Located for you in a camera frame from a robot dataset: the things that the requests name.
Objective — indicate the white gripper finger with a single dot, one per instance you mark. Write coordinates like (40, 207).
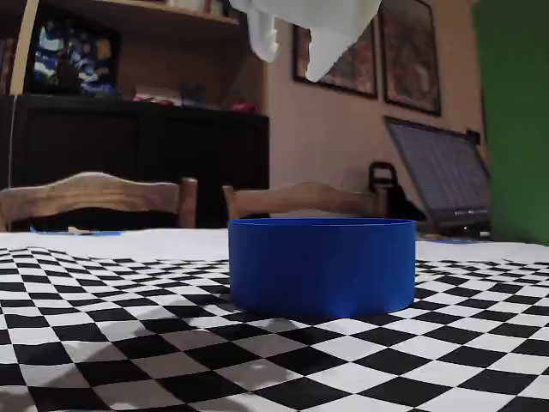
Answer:
(261, 30)
(330, 30)

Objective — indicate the blue round box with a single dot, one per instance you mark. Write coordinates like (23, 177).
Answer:
(321, 270)

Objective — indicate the black framed picture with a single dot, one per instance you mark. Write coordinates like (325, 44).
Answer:
(412, 64)
(360, 68)

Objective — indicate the small red toy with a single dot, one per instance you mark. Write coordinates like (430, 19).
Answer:
(245, 106)
(154, 100)

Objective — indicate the wooden chair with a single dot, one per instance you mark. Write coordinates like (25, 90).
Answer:
(86, 193)
(309, 197)

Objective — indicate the black cabinet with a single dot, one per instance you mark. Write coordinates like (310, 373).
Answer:
(128, 141)

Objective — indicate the open black laptop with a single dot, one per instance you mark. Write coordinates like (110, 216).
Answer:
(442, 171)

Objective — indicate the blue starry night picture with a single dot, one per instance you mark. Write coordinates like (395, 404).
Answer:
(73, 60)

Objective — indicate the blue tape piece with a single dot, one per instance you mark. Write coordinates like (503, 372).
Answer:
(103, 234)

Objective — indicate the black white checkerboard mat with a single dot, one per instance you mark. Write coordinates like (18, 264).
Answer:
(128, 343)

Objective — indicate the wooden wall shelf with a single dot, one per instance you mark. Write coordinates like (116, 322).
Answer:
(171, 56)

